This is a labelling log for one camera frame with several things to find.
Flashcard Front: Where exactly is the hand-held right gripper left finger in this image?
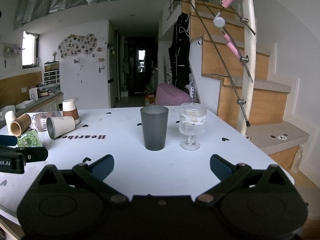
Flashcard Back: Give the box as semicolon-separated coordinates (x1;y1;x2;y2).
32;154;130;203

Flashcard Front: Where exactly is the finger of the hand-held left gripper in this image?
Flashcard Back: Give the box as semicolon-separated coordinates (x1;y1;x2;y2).
15;146;49;163
0;135;19;146

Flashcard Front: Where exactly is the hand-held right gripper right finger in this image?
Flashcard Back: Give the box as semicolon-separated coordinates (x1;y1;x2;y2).
196;154;294;203

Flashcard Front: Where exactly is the green printed cup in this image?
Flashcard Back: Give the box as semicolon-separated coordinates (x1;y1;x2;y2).
17;130;42;148

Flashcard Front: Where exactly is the bamboo cup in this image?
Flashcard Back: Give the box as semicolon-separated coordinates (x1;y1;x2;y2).
10;113;32;138

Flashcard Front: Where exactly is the ribbed pink glass cup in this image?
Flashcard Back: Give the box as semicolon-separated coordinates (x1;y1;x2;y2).
31;112;62;132

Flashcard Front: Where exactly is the cream cup with metal inside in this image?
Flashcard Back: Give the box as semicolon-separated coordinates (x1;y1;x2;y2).
46;116;76;140

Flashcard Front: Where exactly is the brown and white paper cup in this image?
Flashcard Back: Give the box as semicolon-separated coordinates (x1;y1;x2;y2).
62;99;81;125

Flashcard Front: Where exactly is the grey plastic cup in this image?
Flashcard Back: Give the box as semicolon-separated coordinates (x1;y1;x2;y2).
140;106;169;151

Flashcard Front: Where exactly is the flat white box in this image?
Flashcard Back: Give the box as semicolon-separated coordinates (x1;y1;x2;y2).
15;100;36;110

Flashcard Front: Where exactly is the kitchen counter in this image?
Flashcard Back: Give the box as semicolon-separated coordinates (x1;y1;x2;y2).
0;91;64;128

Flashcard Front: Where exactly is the ribbed glass goblet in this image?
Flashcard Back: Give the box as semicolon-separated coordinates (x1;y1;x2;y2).
179;102;208;151

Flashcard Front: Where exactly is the small drawer organizer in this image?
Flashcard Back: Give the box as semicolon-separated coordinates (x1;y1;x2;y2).
44;61;61;86

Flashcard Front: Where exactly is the clear plastic bottle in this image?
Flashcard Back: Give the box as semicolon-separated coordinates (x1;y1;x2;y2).
291;145;306;173

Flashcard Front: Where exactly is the wooden staircase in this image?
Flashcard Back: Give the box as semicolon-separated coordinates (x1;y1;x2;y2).
182;0;310;172

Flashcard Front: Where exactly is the pink beanbag sofa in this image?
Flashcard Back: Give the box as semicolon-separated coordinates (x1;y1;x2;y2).
155;83;192;107

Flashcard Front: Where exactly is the window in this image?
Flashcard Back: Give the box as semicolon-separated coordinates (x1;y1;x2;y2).
22;31;39;69

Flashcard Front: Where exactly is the cloud-shaped photo board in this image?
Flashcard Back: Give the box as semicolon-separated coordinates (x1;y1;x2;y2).
58;33;98;59

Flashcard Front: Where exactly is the black hanging coat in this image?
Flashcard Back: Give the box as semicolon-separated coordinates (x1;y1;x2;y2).
168;12;191;90

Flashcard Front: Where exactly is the round white disc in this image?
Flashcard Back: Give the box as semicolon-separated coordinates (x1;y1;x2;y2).
213;16;226;28

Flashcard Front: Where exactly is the white stair post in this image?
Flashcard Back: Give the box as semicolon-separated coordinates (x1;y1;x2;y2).
236;0;257;136

